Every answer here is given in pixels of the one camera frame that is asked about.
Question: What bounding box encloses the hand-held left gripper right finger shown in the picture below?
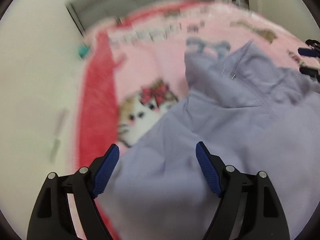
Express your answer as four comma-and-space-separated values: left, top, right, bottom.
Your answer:
195, 141, 291, 240

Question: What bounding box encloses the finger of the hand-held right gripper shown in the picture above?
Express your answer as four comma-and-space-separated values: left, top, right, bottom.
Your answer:
299, 66, 320, 82
298, 39, 320, 58

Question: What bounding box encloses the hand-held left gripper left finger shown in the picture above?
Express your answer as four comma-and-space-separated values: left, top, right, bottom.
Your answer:
26, 144, 120, 240

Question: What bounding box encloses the purple puffer jacket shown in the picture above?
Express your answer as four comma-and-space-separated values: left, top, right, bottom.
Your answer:
100, 40, 320, 240

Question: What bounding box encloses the floral bedsheet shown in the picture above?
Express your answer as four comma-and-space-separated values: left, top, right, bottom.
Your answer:
49, 107, 83, 165

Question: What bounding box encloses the pink printed blanket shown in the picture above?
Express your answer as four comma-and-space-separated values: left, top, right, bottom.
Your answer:
75, 0, 320, 240

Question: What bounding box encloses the teal small toy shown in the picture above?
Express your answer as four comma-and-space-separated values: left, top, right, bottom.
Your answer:
78, 44, 91, 59

